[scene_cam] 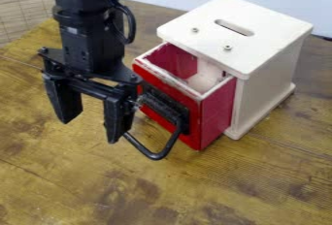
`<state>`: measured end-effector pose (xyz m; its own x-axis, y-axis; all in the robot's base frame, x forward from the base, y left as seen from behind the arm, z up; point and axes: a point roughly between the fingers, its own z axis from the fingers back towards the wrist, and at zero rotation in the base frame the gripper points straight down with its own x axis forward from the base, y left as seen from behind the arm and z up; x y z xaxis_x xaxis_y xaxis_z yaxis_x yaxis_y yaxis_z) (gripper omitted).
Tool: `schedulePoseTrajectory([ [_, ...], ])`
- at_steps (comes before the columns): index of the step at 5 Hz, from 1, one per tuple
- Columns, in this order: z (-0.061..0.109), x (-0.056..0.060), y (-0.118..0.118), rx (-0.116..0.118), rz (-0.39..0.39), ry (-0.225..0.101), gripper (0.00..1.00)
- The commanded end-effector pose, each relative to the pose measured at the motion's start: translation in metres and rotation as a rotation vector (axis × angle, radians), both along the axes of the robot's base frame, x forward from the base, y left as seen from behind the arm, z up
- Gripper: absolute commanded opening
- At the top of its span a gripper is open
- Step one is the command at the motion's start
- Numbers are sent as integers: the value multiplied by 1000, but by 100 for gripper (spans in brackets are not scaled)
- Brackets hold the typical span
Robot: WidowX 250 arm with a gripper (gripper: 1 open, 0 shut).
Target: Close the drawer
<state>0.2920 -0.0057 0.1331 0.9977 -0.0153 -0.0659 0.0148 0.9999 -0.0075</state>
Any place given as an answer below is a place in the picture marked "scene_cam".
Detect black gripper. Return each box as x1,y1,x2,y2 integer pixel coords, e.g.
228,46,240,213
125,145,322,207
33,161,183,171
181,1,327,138
39,15,142,144

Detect black metal drawer handle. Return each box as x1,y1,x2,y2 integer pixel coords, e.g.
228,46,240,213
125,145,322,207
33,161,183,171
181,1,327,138
124,83,189,161

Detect red drawer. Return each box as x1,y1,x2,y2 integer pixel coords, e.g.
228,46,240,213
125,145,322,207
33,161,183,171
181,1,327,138
133,43,237,150

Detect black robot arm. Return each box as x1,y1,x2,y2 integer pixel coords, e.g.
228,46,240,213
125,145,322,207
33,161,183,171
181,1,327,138
39,0,142,144

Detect white wooden box cabinet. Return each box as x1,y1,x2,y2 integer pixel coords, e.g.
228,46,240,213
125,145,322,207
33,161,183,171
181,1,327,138
157,0,312,140

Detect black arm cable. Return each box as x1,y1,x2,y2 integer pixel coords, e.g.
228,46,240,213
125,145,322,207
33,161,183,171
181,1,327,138
105,3,138,46

